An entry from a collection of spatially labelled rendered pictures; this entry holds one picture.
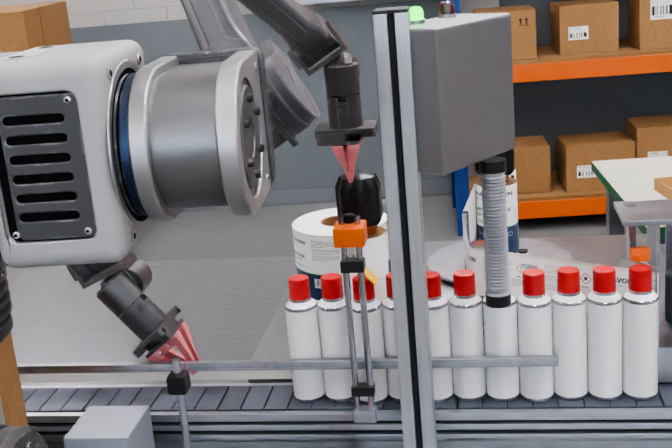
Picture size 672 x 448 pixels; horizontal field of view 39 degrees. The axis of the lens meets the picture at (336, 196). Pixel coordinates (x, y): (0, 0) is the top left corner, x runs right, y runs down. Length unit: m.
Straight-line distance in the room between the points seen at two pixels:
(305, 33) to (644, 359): 0.71
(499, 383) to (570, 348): 0.12
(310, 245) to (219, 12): 0.97
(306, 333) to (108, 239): 0.82
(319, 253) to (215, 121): 1.24
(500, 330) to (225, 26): 0.70
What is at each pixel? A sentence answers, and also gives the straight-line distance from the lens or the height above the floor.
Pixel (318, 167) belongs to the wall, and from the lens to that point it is 5.90.
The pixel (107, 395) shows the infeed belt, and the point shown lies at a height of 0.88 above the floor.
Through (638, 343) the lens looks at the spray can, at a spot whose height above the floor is 0.97.
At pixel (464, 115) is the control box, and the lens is 1.25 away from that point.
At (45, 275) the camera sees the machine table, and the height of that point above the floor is 0.83.
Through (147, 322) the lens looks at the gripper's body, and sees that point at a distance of 1.56.
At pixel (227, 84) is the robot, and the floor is 1.50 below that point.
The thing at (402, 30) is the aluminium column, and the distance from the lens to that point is 1.21.
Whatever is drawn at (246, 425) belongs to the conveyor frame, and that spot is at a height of 0.86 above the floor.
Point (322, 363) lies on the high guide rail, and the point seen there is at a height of 0.96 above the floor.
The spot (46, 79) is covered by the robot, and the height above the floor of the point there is 1.51.
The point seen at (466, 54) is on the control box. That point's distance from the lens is 1.25.
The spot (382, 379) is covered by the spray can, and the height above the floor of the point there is 0.92.
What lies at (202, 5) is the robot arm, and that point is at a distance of 1.03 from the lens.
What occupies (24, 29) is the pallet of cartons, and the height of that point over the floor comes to 1.31.
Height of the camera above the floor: 1.59
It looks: 15 degrees down
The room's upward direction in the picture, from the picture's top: 5 degrees counter-clockwise
